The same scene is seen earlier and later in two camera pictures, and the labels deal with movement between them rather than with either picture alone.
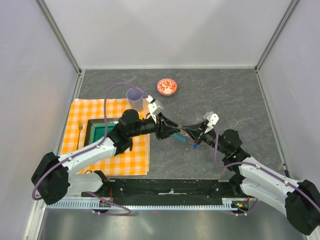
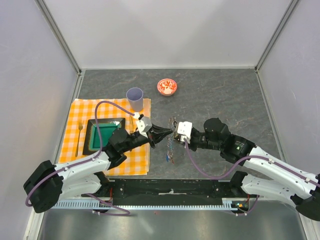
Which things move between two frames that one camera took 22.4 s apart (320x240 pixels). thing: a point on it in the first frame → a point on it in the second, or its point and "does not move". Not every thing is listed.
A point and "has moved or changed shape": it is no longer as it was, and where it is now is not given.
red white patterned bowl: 167,87 does not move
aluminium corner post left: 63,43 does not move
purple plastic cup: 135,99 does not move
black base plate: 168,192 does not move
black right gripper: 196,135 → 189,145
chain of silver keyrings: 180,126 has moved or changed shape
